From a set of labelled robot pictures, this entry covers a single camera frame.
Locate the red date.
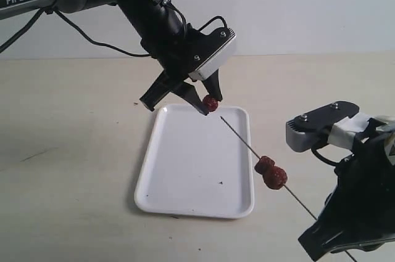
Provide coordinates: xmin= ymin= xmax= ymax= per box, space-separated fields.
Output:
xmin=202 ymin=95 xmax=218 ymax=112
xmin=254 ymin=156 xmax=275 ymax=175
xmin=262 ymin=166 xmax=288 ymax=190

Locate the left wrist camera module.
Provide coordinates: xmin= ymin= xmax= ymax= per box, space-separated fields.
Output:
xmin=188 ymin=27 xmax=236 ymax=81

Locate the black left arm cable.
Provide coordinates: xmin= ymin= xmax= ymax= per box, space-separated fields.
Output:
xmin=0 ymin=6 xmax=228 ymax=58

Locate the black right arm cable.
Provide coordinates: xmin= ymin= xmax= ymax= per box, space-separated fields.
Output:
xmin=310 ymin=146 xmax=343 ymax=167

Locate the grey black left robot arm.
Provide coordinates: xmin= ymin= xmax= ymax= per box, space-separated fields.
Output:
xmin=1 ymin=0 xmax=227 ymax=115

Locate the thin metal skewer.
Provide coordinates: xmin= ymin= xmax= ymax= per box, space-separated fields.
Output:
xmin=220 ymin=116 xmax=358 ymax=262

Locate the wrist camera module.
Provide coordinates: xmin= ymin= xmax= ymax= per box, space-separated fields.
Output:
xmin=188 ymin=27 xmax=236 ymax=81
xmin=285 ymin=100 xmax=393 ymax=152

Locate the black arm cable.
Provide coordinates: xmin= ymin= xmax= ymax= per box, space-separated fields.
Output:
xmin=0 ymin=6 xmax=228 ymax=58
xmin=310 ymin=146 xmax=343 ymax=167

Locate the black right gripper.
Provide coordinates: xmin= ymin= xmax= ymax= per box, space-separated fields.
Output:
xmin=298 ymin=138 xmax=394 ymax=261

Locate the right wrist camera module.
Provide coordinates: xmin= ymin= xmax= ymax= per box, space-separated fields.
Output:
xmin=285 ymin=100 xmax=393 ymax=152

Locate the white rectangular plastic tray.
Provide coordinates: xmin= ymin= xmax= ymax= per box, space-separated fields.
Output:
xmin=134 ymin=104 xmax=254 ymax=219

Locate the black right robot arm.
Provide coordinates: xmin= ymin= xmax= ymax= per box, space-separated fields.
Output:
xmin=298 ymin=118 xmax=394 ymax=261

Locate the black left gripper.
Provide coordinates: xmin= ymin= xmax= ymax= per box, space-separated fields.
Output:
xmin=118 ymin=0 xmax=222 ymax=116

